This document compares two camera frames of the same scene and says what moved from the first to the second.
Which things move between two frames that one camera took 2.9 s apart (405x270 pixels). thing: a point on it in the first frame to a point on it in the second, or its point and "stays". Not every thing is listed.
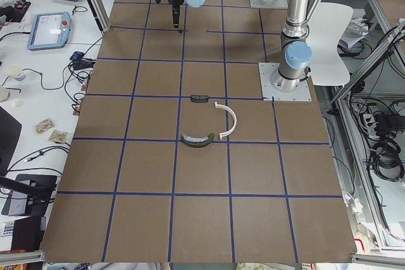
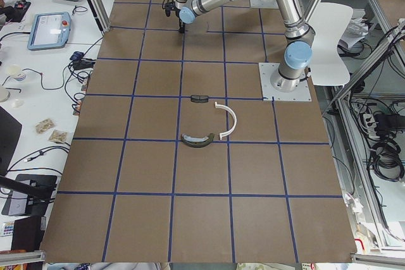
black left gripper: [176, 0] to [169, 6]
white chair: [325, 26] stays
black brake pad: [198, 98] stays
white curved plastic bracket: [217, 105] stays
